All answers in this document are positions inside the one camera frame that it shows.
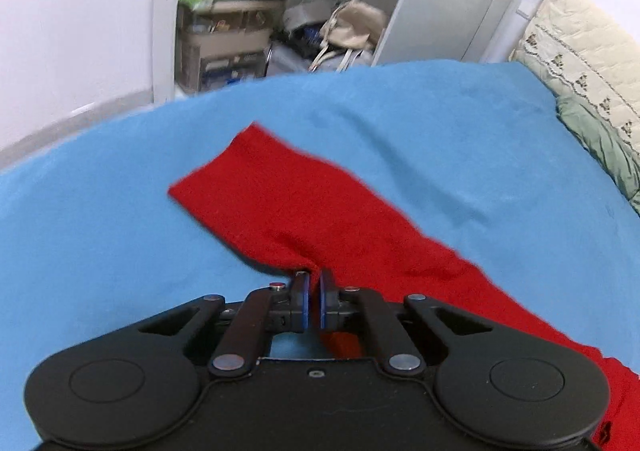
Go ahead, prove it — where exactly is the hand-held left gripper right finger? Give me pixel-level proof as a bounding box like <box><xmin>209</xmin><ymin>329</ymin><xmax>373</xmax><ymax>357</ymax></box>
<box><xmin>318</xmin><ymin>269</ymin><xmax>494</xmax><ymax>376</ymax></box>

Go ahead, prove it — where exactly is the clear plastic drawer unit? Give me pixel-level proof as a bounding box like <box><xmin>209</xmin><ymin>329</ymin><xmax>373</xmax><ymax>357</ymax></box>
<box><xmin>175</xmin><ymin>5</ymin><xmax>274</xmax><ymax>95</ymax></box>

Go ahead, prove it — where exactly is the beige shoulder bag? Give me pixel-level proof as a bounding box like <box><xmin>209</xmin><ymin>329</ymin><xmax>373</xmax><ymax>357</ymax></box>
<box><xmin>308</xmin><ymin>0</ymin><xmax>389</xmax><ymax>73</ymax></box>

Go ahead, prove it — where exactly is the green quilt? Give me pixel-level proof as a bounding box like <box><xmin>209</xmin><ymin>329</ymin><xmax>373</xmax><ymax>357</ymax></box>
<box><xmin>555</xmin><ymin>96</ymin><xmax>640</xmax><ymax>217</ymax></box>

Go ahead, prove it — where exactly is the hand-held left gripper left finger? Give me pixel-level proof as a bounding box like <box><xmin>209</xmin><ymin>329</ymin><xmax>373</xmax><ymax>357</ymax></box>
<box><xmin>137</xmin><ymin>271</ymin><xmax>309</xmax><ymax>378</ymax></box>

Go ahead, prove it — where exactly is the cream floral pillow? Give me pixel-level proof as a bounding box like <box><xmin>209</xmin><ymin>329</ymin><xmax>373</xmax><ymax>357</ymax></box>
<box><xmin>508</xmin><ymin>0</ymin><xmax>640</xmax><ymax>158</ymax></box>

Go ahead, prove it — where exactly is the blue bed blanket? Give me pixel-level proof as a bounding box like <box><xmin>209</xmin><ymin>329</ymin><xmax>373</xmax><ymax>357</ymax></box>
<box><xmin>0</xmin><ymin>60</ymin><xmax>640</xmax><ymax>451</ymax></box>

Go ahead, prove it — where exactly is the red knit garment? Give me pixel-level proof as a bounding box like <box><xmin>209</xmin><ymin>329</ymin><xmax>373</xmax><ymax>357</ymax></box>
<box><xmin>167</xmin><ymin>121</ymin><xmax>640</xmax><ymax>451</ymax></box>

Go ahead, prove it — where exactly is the grey plastic bag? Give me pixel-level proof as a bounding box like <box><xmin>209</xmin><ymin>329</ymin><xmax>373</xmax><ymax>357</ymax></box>
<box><xmin>282</xmin><ymin>0</ymin><xmax>337</xmax><ymax>34</ymax></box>

